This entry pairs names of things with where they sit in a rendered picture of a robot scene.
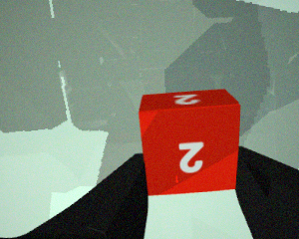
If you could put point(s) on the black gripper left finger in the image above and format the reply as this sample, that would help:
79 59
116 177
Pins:
117 208

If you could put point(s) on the red block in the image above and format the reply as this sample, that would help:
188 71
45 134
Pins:
190 141

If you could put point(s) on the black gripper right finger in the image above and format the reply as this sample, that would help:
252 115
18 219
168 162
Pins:
268 194

